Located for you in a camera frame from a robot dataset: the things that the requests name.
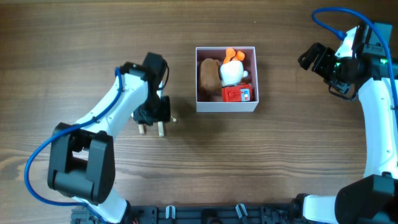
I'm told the yellow rattle drum toy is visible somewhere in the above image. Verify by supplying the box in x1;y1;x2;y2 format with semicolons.
157;116;177;137

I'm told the white rattle drum toy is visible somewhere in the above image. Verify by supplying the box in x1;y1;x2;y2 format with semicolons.
138;124;146;134

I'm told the brown plush toy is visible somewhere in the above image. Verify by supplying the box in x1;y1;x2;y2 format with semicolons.
198;58;222;95

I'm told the red toy fire truck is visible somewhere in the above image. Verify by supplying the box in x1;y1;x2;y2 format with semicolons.
221;84;253;102

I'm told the white chicken plush toy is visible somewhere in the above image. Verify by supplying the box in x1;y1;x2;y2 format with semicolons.
220;48;249;87

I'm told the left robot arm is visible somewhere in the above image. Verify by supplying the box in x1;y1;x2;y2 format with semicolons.
47;52;170;223

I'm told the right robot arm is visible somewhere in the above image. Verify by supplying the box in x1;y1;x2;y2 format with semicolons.
294;22;397;223

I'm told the white box pink interior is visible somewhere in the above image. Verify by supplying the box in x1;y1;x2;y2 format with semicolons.
195;47;259;112

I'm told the left blue cable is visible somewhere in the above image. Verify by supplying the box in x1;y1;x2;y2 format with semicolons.
24;67;125;224

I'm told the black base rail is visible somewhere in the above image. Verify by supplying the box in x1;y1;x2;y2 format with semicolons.
70;202;312;224

